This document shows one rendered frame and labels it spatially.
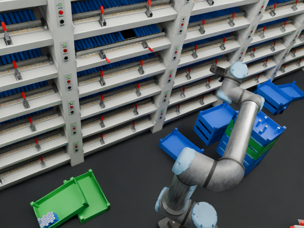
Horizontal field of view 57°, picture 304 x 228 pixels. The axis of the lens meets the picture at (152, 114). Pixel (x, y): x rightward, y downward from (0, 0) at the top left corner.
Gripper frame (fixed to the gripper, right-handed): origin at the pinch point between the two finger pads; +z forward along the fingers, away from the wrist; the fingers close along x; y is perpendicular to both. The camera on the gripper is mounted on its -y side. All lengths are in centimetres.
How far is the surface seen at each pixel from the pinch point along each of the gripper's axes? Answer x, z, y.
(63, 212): -123, -8, -49
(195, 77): -2.8, 31.0, -12.1
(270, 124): -10, 20, 51
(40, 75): -50, -47, -85
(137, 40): -8, -22, -55
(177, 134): -49, 53, -2
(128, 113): -50, 21, -44
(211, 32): 23.5, 3.3, -17.7
